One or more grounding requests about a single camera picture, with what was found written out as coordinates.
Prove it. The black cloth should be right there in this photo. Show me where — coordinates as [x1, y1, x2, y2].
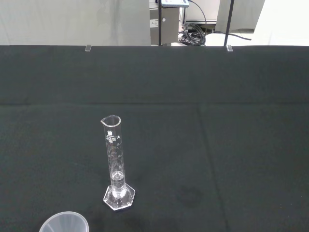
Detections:
[0, 44, 309, 232]

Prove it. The coiled black cable bundle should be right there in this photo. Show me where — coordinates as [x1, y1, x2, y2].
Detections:
[178, 22, 209, 46]

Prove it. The grey metal cabinet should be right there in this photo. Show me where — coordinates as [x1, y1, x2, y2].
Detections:
[149, 6, 182, 46]

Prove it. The blue grey control panel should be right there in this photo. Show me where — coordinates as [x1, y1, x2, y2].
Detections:
[160, 0, 190, 7]

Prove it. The black tripod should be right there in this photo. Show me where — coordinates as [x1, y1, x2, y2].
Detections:
[158, 0, 236, 47]

